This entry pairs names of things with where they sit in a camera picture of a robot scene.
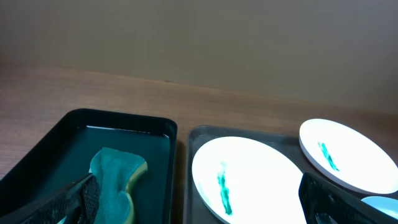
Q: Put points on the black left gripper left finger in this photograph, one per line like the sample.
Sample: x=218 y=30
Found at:
x=77 y=202

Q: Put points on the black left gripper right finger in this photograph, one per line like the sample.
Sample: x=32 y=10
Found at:
x=323 y=202

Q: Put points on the green yellow sponge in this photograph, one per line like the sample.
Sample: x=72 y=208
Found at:
x=116 y=173

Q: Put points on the white plate stained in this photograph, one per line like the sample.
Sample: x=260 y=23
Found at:
x=347 y=157
x=241 y=180

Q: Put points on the black water tray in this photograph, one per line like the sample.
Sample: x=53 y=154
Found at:
x=65 y=152

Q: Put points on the dark grey serving tray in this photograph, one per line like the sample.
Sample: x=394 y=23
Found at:
x=195 y=211

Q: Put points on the white plate top stained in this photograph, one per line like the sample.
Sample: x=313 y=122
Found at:
x=347 y=157

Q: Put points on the light blue plate stained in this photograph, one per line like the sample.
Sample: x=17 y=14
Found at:
x=386 y=205

